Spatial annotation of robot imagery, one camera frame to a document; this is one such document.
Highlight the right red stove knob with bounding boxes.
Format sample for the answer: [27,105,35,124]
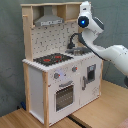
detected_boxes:
[72,66,78,72]

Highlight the white cabinet door ice dispenser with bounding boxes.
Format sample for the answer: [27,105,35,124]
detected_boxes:
[80,57,102,106]

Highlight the grey range hood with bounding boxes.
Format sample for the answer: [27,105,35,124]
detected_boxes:
[35,5,64,27]

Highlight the black stovetop red burners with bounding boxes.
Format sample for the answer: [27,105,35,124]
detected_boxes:
[34,53,71,66]

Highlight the left red stove knob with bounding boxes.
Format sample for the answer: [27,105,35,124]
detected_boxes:
[54,73,60,79]

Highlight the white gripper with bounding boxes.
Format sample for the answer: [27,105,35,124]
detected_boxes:
[80,1,91,13]

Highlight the white oven door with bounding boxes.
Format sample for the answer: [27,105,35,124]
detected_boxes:
[49,74,80,124]

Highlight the red stove knob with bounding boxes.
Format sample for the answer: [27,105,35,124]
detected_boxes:
[72,66,78,72]
[54,73,60,79]

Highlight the wooden toy kitchen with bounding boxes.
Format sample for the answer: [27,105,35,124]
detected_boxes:
[22,2,103,128]

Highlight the grey toy sink basin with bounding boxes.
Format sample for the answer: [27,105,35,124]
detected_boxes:
[66,47,90,56]

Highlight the grey backdrop curtain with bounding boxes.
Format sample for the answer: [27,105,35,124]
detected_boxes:
[0,0,128,117]

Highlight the black toy faucet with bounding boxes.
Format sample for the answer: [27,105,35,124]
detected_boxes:
[67,33,81,49]

